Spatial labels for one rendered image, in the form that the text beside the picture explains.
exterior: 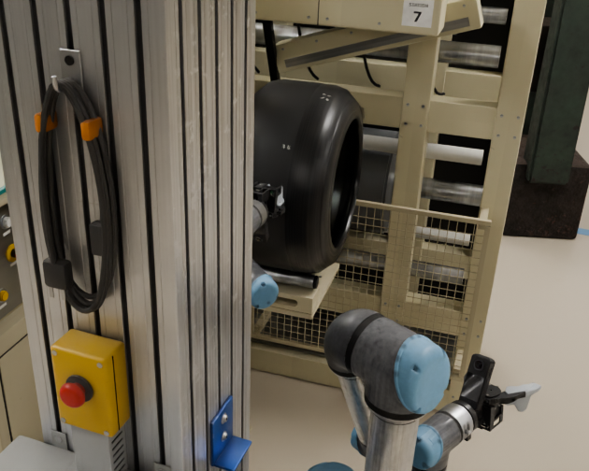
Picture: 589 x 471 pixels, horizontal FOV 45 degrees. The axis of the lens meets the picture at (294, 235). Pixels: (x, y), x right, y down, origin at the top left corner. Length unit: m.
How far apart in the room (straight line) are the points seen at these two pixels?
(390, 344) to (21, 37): 0.72
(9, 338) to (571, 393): 2.45
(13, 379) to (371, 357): 1.26
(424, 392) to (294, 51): 1.57
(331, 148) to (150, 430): 1.15
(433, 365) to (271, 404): 2.03
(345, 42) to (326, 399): 1.57
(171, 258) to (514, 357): 2.93
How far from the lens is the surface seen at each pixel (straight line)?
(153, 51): 0.81
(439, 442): 1.46
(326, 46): 2.48
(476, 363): 1.56
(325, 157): 2.00
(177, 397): 1.01
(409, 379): 1.17
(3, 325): 2.15
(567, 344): 3.89
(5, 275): 2.13
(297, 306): 2.27
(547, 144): 4.63
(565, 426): 3.35
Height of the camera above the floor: 2.03
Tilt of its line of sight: 26 degrees down
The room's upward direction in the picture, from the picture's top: 3 degrees clockwise
